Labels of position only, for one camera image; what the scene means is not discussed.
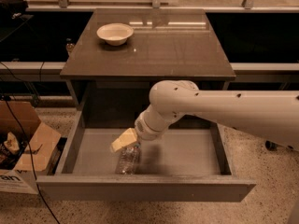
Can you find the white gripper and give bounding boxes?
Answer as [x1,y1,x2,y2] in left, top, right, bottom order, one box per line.
[110,105,170,152]

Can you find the black bag on desk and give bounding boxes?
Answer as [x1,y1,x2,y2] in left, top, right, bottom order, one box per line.
[0,0,28,20]

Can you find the grey open top drawer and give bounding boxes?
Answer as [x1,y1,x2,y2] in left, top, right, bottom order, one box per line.
[37,107,256,202]

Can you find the small bottle behind cabinet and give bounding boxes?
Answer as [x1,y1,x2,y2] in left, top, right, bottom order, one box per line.
[65,38,75,54]

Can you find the black cable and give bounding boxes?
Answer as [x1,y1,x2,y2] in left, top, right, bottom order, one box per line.
[0,93,62,224]

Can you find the brown cardboard box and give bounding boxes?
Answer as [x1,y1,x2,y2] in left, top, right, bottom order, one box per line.
[0,101,61,194]

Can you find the grey cabinet with counter top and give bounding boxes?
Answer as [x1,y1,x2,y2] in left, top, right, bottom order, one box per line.
[61,8,235,121]

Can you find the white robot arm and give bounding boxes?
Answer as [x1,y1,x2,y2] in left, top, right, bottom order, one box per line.
[110,80,299,152]

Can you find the white paper bowl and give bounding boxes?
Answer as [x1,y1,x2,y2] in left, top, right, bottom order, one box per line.
[96,23,134,46]

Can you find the black office chair base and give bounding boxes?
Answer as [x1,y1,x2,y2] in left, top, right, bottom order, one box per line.
[265,141,278,151]

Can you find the clear plastic water bottle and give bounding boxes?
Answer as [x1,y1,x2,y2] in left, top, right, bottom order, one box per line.
[115,145,141,175]

